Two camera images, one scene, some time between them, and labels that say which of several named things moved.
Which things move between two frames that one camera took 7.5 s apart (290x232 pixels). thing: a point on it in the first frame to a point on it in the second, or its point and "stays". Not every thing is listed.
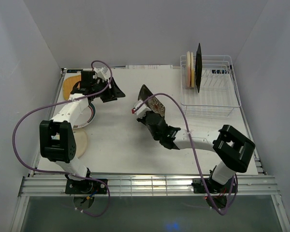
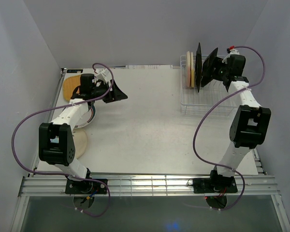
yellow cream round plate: x=192 y=69 stays
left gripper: x=113 y=93 stays
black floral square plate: x=153 y=103 to x=208 y=67
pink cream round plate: x=188 y=69 stays
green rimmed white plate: x=87 y=117 stays
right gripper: x=143 y=119 to x=218 y=64
